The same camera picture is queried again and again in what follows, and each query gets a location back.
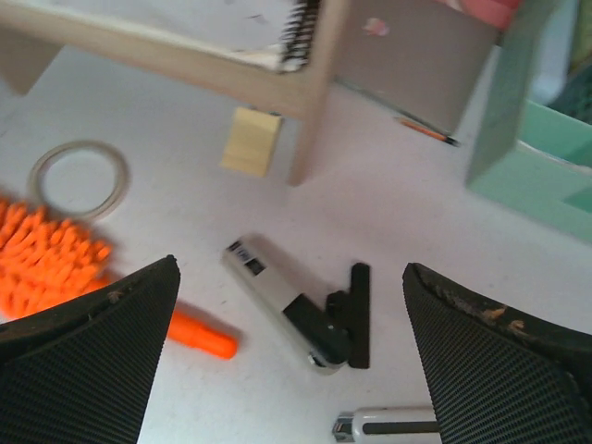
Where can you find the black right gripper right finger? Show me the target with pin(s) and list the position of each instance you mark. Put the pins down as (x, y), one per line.
(496, 374)

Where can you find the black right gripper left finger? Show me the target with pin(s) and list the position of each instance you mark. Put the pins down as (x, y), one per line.
(83, 371)

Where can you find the orange chenille duster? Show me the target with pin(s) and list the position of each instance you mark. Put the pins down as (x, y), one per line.
(57, 271)

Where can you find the wooden bookshelf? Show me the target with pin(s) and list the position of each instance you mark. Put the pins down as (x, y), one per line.
(301, 95)

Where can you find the black marker pen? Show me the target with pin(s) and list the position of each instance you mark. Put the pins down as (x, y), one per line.
(387, 425)

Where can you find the grey stapler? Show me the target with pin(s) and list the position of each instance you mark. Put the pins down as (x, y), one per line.
(309, 333)

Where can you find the clear tape roll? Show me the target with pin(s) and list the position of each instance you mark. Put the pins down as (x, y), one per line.
(84, 179)

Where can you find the green desk organizer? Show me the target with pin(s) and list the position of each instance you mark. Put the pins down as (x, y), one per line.
(527, 156)

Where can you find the brown pencil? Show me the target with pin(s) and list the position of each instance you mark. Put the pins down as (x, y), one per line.
(410, 124)

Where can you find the spiral notepad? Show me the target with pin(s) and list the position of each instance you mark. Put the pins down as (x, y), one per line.
(277, 36)

